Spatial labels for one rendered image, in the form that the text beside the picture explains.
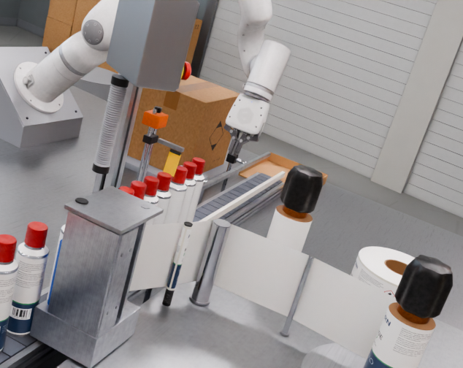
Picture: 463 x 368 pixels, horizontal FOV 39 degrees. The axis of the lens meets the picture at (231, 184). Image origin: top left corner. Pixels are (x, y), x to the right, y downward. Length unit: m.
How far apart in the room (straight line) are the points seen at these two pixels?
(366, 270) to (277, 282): 0.22
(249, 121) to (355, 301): 0.69
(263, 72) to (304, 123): 4.42
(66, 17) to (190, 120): 3.65
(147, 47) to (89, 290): 0.49
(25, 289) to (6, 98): 1.11
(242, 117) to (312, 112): 4.38
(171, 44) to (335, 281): 0.57
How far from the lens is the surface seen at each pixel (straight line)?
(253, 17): 1.81
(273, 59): 1.82
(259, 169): 2.52
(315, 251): 1.96
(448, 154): 5.84
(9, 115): 2.17
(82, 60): 2.09
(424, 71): 5.78
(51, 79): 2.16
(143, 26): 1.30
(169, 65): 1.32
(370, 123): 5.99
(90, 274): 1.08
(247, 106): 1.82
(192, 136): 2.09
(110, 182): 1.54
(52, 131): 2.25
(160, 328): 1.30
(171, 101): 2.11
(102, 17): 1.97
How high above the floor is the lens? 1.59
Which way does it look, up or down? 19 degrees down
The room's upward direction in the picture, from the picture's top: 16 degrees clockwise
